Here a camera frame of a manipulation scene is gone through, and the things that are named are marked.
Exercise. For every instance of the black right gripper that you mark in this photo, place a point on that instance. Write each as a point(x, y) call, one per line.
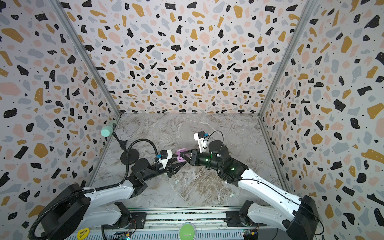
point(193, 157)

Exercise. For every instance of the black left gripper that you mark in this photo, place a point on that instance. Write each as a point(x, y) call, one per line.
point(174, 171)

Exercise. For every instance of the pink earbud charging case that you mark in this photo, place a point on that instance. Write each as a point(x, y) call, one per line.
point(179, 158)

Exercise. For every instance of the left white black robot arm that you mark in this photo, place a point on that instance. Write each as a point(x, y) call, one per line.
point(77, 208)

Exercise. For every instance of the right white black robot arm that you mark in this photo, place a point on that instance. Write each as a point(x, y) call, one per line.
point(297, 216)

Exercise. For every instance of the black microphone stand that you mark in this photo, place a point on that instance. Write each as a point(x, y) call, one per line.
point(127, 157)

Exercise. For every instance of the green round button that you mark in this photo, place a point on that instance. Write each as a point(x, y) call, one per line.
point(187, 232)

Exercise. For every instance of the mint green microphone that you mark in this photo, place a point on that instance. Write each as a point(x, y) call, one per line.
point(109, 129)

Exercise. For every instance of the yellow round sticker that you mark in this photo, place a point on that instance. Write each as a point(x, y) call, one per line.
point(83, 234)

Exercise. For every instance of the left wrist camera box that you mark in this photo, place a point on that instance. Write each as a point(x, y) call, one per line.
point(161, 159)

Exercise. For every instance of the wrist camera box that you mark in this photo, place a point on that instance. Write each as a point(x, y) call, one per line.
point(161, 159)
point(202, 139)

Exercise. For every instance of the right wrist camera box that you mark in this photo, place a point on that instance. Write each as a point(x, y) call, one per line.
point(202, 139)

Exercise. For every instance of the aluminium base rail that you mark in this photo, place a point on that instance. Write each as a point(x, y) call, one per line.
point(164, 224)

